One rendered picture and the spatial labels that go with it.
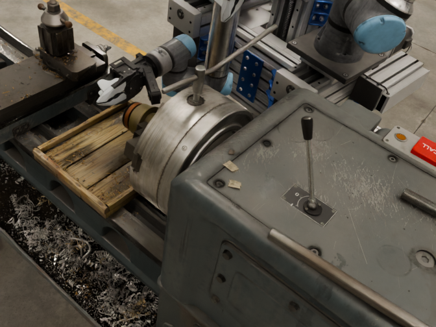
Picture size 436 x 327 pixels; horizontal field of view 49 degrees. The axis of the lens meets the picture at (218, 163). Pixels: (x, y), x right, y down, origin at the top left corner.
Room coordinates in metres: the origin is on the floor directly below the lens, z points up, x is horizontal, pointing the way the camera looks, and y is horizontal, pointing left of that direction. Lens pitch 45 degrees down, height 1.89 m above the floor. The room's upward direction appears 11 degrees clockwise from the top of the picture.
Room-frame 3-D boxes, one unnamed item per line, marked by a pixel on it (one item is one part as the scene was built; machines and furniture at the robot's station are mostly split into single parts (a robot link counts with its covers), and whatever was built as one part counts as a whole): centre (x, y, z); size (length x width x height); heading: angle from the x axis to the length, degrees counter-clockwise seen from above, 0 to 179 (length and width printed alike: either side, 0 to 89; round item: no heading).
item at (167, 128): (0.83, 0.07, 1.08); 0.32 x 0.09 x 0.32; 149
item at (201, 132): (0.79, 0.02, 1.08); 0.31 x 0.03 x 0.31; 149
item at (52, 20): (1.21, 0.56, 1.13); 0.08 x 0.08 x 0.03
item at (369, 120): (0.87, -0.29, 1.24); 0.09 x 0.08 x 0.03; 59
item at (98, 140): (0.96, 0.29, 0.89); 0.36 x 0.30 x 0.04; 149
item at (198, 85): (0.83, 0.08, 1.27); 0.02 x 0.02 x 0.12
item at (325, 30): (1.30, -0.29, 1.21); 0.15 x 0.15 x 0.10
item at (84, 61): (1.20, 0.53, 0.99); 0.20 x 0.10 x 0.05; 59
